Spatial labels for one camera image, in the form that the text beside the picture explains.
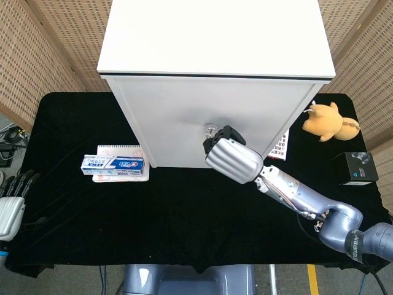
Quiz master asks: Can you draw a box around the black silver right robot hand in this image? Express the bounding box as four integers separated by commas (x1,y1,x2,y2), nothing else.
202,124,264,186

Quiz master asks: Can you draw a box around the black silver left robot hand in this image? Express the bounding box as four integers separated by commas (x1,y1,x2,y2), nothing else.
0,168,47,243

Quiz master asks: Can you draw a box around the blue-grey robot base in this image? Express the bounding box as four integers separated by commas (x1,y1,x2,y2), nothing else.
122,264,256,295

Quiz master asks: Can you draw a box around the white cabinet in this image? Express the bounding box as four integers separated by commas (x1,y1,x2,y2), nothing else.
96,0,336,171

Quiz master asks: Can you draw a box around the white spiral notebook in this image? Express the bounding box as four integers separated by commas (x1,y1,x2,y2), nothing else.
91,144,150,183

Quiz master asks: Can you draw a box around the black velvet tablecloth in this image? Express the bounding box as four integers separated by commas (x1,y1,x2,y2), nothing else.
4,92,389,277

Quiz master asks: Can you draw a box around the yellow plush toy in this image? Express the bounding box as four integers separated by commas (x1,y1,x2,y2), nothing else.
300,100,360,143

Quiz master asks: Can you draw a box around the blue white toothpaste box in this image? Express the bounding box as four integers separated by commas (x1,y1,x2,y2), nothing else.
80,154,146,176

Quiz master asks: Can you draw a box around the white table leg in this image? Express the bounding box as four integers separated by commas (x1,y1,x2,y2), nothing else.
268,264,278,295

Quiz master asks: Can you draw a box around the black product box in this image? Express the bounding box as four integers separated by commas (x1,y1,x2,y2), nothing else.
333,151,379,186

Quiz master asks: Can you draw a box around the wicker folding screen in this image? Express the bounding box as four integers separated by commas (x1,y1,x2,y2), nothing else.
317,0,393,213
0,0,113,132

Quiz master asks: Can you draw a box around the bundle of floor cables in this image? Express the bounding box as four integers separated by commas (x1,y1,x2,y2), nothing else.
0,122,31,168

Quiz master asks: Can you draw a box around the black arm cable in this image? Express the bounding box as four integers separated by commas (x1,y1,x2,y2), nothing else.
295,211,323,241

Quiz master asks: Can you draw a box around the black hanging cable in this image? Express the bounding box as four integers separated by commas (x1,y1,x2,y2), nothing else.
98,265,107,295

